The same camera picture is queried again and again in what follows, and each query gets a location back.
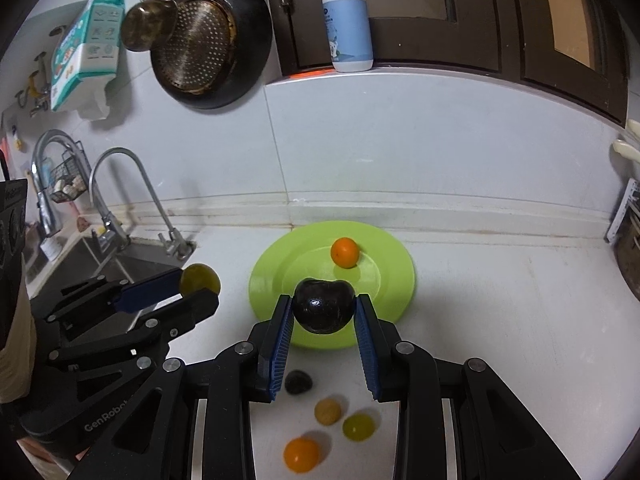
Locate green plate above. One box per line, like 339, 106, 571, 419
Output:
248, 221, 417, 351

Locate brass ladle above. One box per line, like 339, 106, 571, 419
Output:
120, 0, 179, 54

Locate wall hooks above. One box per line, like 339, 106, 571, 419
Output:
14, 25, 63, 118

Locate white green paper package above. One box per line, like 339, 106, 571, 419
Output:
49, 0, 127, 122

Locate small green fruit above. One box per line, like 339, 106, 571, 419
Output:
342, 412, 376, 442

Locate chrome gooseneck faucet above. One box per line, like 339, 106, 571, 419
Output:
89, 147, 197, 262

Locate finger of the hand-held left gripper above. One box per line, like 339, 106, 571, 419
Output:
44, 267, 186, 330
46, 287, 221, 372

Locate steel sink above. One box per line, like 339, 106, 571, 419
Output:
24, 232, 178, 303

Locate small tan fruit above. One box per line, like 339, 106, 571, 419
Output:
314, 397, 343, 426

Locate small dark fruit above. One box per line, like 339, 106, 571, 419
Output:
284, 370, 314, 395

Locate black white box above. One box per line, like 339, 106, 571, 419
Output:
603, 178, 640, 246

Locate white handle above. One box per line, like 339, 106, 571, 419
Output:
609, 119, 640, 164

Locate dark pot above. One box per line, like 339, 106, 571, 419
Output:
615, 207, 640, 303

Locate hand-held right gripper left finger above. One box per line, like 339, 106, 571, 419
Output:
67, 294, 296, 480

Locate black embossed object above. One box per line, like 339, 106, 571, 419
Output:
0, 151, 28, 283

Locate white blue pump bottle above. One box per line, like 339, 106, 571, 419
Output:
321, 0, 375, 73

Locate metal perforated strainer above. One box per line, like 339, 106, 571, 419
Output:
152, 0, 239, 96

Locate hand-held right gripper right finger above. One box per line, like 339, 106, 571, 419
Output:
354, 293, 582, 480

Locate dark purple plum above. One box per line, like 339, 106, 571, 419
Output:
292, 278, 357, 335

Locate yellow-green round fruit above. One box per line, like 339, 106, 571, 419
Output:
179, 263, 222, 297

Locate black wok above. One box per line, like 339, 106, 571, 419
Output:
150, 0, 274, 111

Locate small orange tangerine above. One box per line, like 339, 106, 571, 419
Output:
330, 237, 360, 268

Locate orange round fruit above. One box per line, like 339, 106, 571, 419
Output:
283, 437, 321, 473

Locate dark brown window frame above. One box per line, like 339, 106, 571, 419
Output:
262, 0, 629, 127

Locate tall chrome faucet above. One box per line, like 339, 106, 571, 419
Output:
31, 129, 83, 241

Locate black wire basket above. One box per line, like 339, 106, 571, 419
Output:
49, 150, 95, 204

